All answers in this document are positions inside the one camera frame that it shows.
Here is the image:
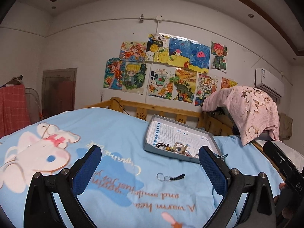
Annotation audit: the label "light blue cartoon bedsheet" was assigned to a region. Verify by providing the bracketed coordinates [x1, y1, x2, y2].
[0, 106, 286, 228]

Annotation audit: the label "grey tray box lid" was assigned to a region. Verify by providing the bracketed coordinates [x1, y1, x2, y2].
[143, 115, 223, 164]

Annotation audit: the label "red checkered cloth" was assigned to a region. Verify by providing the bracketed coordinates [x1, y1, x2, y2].
[0, 84, 30, 137]

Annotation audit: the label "person's right hand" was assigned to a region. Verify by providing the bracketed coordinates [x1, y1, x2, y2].
[274, 183, 293, 220]

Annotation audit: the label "pink floral blanket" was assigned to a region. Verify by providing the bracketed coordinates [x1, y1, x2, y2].
[202, 85, 279, 146]

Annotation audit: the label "black clip with key rings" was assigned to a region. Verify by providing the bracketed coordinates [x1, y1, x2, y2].
[156, 172, 185, 182]

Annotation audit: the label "children's drawings on wall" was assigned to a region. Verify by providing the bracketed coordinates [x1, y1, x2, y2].
[103, 34, 237, 107]

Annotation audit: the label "wooden bed frame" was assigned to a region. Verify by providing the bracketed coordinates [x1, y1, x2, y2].
[85, 96, 269, 152]

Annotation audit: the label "white wall air conditioner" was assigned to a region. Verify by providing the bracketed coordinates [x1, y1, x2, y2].
[255, 68, 284, 98]

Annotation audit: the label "light blue smartwatch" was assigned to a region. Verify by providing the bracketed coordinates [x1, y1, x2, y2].
[214, 153, 228, 160]

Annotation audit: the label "beige square buckle bracelet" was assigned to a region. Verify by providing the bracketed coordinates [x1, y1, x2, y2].
[171, 141, 188, 154]

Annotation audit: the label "wire fan guard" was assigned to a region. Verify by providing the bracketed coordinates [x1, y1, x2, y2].
[25, 88, 43, 124]

